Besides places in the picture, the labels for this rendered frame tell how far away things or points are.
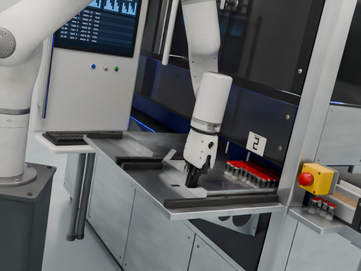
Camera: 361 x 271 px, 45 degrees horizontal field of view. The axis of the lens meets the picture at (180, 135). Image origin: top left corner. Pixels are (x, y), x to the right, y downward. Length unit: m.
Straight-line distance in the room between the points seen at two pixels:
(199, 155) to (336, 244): 0.66
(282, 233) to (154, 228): 0.80
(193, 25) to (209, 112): 0.23
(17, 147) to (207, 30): 0.58
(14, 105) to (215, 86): 0.52
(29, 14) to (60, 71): 0.81
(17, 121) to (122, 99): 0.97
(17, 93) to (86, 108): 0.86
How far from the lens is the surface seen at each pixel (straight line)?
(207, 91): 1.16
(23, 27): 1.12
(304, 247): 1.51
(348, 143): 1.46
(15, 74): 1.24
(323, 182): 1.28
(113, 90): 2.06
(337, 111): 1.37
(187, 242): 1.81
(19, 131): 1.21
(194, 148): 1.21
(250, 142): 1.47
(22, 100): 1.19
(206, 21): 1.14
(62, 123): 1.98
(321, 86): 1.29
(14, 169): 1.25
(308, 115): 1.30
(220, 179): 1.46
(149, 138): 1.77
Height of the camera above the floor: 1.33
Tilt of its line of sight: 13 degrees down
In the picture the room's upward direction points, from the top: 11 degrees clockwise
